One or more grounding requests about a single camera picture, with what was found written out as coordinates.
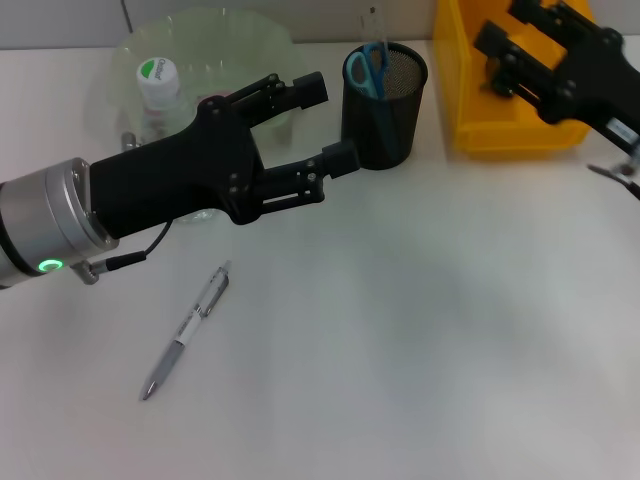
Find clear water bottle green label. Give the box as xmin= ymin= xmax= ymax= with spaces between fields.
xmin=136 ymin=56 xmax=224 ymax=227

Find transparent ruler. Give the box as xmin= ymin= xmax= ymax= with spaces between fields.
xmin=358 ymin=4 xmax=395 ymax=57

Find clear grey pen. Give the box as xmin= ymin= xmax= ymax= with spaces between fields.
xmin=139 ymin=259 xmax=232 ymax=401

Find yellow plastic bin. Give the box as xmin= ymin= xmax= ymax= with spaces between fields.
xmin=432 ymin=0 xmax=612 ymax=161

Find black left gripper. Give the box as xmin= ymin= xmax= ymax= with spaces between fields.
xmin=88 ymin=70 xmax=331 ymax=241

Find black mesh pen cup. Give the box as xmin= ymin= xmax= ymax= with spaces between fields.
xmin=341 ymin=41 xmax=430 ymax=172

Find blue scissors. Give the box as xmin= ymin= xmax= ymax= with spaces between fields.
xmin=347 ymin=42 xmax=401 ymax=157

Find left gripper cable with plug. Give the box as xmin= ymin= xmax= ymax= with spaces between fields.
xmin=69 ymin=129 xmax=175 ymax=287

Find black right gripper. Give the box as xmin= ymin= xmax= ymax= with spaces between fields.
xmin=471 ymin=0 xmax=640 ymax=146

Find green translucent fruit bowl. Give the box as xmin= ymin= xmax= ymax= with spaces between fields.
xmin=84 ymin=7 xmax=311 ymax=151

